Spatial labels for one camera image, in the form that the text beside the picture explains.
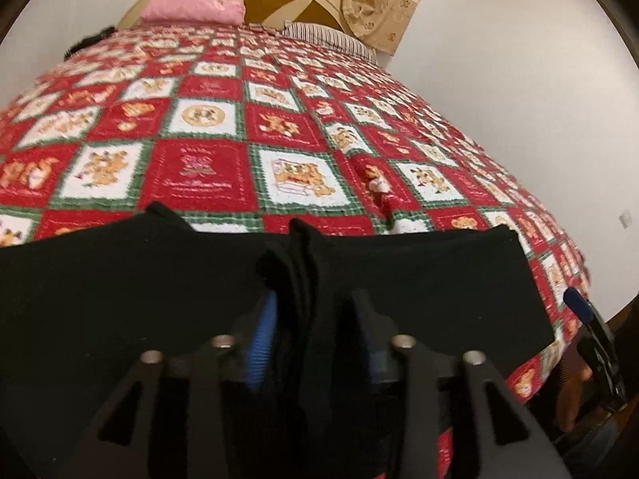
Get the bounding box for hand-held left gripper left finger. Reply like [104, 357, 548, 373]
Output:
[75, 289, 280, 479]

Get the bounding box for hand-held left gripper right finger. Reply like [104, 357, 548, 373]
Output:
[349, 289, 572, 479]

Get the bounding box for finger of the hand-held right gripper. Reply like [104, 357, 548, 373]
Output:
[564, 287, 612, 355]

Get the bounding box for black pants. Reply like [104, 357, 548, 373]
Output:
[0, 202, 557, 479]

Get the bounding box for person's right hand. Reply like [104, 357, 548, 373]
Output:
[554, 359, 596, 432]

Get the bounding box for red checkered bear print blanket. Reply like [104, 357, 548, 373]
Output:
[0, 22, 592, 479]

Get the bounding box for striped pillow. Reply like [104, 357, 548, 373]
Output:
[282, 21, 377, 63]

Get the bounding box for pink folded blanket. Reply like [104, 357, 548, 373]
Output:
[140, 0, 245, 26]

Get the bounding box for dark cloth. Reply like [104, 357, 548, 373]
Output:
[64, 27, 118, 58]

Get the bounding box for beige floral curtain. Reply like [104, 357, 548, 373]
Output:
[307, 0, 445, 58]

